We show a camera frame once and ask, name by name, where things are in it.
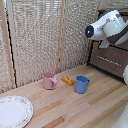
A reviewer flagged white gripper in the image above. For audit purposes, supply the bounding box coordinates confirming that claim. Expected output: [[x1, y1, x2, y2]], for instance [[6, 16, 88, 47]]
[[98, 38, 113, 50]]

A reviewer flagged bamboo screen panel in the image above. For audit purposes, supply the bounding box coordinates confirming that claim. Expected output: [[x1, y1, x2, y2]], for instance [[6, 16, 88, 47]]
[[7, 0, 64, 88], [61, 0, 128, 73]]

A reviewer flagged blue mug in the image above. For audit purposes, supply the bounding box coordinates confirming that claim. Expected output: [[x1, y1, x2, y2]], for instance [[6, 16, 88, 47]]
[[73, 75, 91, 95]]

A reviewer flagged yellow block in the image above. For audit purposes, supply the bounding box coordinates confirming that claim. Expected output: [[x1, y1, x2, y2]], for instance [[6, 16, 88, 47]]
[[60, 76, 76, 86]]

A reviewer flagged pink mug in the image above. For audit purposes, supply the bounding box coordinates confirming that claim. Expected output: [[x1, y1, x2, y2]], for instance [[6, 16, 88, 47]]
[[42, 71, 58, 91]]

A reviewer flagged grey rounded object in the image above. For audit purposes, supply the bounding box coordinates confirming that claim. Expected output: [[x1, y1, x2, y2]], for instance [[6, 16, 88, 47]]
[[111, 102, 128, 128]]

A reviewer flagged white patterned plate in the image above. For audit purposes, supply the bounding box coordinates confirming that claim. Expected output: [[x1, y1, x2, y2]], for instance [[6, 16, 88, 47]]
[[0, 95, 34, 128]]

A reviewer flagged silver drawer handle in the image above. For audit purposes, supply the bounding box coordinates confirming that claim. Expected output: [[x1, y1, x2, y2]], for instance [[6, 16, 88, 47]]
[[96, 55, 123, 67]]

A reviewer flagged wooden post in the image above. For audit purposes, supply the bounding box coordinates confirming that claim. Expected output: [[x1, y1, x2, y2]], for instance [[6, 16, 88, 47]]
[[0, 0, 17, 90], [54, 0, 68, 75]]

